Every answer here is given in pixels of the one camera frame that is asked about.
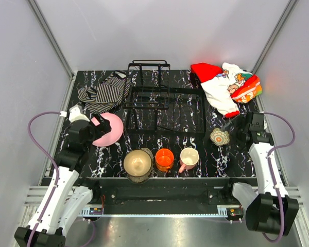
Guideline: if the pink ceramic mug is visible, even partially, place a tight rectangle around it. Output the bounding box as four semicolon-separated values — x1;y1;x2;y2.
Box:
179;148;199;173

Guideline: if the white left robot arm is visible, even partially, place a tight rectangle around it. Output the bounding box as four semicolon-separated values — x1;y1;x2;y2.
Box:
14;114;112;246

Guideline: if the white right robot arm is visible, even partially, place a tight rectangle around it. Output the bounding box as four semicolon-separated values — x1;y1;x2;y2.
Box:
220;114;299;242

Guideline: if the flower-shaped patterned dish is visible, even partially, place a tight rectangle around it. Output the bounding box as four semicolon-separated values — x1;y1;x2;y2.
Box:
210;128;230;146

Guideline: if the black metal dish rack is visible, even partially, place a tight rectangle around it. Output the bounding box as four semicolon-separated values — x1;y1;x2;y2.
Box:
122;60;207;135

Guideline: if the pink round plate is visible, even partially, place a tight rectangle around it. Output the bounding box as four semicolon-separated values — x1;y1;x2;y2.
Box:
92;113;124;147

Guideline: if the black white striped cloth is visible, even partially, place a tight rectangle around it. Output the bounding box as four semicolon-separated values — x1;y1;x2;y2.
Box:
78;70;131;114

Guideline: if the white red cartoon garment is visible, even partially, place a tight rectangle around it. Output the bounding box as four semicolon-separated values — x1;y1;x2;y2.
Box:
191;62;262;118

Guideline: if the beige speckled bowl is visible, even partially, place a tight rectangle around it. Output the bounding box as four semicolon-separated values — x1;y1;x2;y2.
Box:
123;150;152;177

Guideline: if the orange plastic cup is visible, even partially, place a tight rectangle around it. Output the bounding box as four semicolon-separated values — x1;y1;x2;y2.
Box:
155;148;174;172

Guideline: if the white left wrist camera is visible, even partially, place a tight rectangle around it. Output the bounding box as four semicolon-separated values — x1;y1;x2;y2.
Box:
68;104;90;123

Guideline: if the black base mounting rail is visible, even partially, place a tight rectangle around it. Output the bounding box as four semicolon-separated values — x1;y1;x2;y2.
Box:
81;178;257;215

